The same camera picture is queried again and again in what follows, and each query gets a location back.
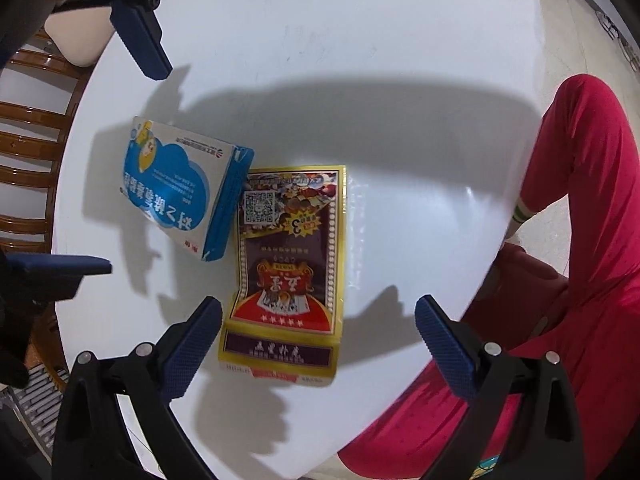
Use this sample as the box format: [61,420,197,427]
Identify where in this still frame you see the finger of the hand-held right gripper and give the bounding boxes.
[0,254,112,307]
[50,0,174,81]

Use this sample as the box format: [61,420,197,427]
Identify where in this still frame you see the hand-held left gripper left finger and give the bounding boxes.
[51,296,223,480]

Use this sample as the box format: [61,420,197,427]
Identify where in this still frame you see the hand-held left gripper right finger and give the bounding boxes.
[415,295,586,480]

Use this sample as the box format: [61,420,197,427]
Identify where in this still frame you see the gold red card packet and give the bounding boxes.
[217,164,349,389]

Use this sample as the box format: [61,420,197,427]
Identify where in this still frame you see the blue white medicine box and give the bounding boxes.
[120,116,256,262]

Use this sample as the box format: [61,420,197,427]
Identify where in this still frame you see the beige seat cushion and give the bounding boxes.
[44,3,117,66]

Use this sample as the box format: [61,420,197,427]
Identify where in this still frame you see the grey ribbed floor mat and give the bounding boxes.
[9,364,72,463]

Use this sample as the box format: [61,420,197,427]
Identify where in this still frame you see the wooden chair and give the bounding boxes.
[0,30,96,361]

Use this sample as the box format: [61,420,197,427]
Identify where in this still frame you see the person's red pants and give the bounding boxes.
[337,74,640,480]

